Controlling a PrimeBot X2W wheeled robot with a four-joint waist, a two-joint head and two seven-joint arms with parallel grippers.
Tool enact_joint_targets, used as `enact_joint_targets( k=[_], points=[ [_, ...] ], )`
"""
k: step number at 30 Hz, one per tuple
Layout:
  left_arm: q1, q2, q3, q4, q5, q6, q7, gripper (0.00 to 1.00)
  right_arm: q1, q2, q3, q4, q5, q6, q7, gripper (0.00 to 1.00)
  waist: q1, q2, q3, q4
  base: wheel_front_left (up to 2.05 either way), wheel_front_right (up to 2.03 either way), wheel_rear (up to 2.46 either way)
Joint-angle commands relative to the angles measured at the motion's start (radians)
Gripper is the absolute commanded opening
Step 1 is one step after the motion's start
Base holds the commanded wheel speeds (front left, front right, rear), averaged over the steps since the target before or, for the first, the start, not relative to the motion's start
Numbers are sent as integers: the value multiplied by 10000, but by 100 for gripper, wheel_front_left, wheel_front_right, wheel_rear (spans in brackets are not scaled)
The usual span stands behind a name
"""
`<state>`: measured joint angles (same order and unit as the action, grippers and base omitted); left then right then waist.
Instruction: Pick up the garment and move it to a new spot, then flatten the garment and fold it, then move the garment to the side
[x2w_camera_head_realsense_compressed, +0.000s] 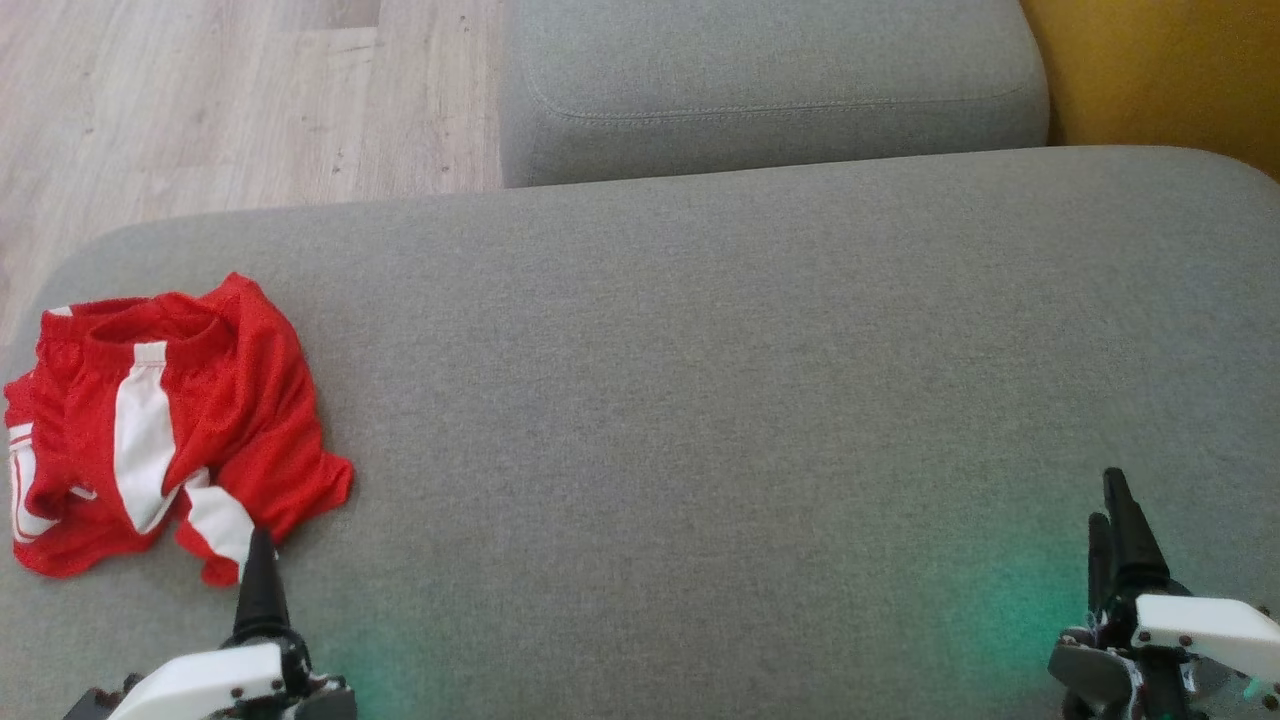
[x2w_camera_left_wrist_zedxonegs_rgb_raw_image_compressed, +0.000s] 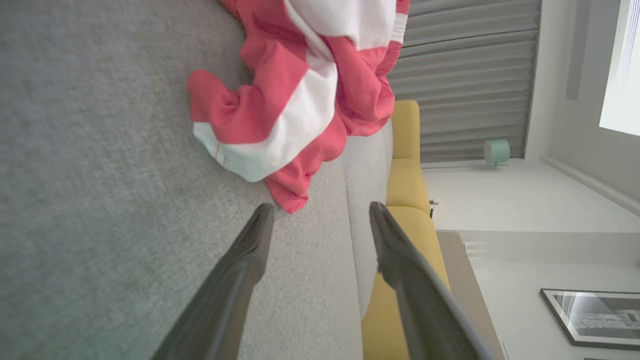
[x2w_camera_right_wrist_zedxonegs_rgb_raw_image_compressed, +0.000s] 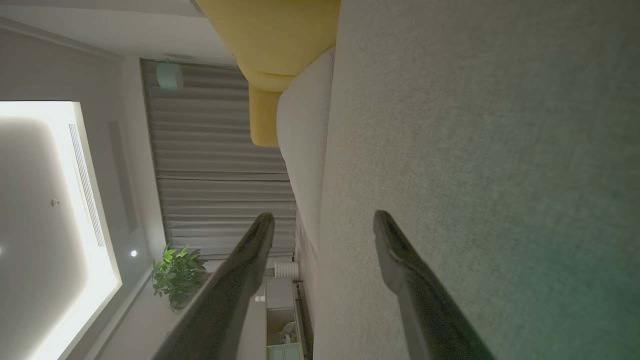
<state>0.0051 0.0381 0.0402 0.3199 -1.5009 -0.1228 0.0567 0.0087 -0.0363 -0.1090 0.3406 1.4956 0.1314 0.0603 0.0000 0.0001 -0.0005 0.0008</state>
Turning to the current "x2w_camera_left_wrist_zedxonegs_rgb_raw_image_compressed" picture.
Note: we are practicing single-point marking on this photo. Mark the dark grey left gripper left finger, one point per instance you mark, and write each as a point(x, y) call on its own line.
point(225, 300)

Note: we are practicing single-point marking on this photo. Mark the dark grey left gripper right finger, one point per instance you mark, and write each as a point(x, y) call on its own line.
point(425, 310)

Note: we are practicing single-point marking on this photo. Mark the red shorts with white waistband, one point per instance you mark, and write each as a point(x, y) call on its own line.
point(270, 75)

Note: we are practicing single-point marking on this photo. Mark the small grey sofa cushion section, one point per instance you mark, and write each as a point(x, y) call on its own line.
point(367, 175)

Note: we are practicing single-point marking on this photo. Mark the black framed picture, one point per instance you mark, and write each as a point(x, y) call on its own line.
point(595, 317)

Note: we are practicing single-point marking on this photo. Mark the mint green table lamp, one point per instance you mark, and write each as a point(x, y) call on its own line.
point(496, 151)

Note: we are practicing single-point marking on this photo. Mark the large grey fabric sofa seat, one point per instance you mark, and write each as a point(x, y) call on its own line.
point(100, 175)

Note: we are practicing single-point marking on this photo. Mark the grey pleated curtain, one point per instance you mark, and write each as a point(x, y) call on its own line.
point(470, 75)

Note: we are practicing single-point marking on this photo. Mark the bright window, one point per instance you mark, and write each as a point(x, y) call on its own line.
point(622, 65)

